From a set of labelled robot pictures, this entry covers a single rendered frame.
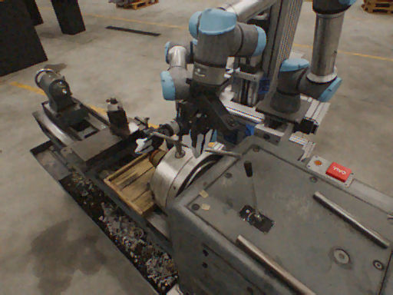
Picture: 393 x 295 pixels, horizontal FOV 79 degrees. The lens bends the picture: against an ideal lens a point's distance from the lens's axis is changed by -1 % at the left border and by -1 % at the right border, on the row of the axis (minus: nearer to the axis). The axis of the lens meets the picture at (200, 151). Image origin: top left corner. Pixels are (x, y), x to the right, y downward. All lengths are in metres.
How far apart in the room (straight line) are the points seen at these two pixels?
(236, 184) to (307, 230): 0.22
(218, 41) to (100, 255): 1.86
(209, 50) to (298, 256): 0.51
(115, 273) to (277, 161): 1.53
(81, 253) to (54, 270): 0.21
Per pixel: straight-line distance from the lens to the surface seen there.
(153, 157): 1.04
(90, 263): 2.13
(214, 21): 0.55
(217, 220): 0.67
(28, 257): 2.38
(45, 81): 1.84
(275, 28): 1.37
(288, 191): 0.77
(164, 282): 1.35
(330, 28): 0.98
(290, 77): 1.19
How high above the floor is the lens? 1.82
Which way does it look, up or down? 43 degrees down
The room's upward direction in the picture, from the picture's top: straight up
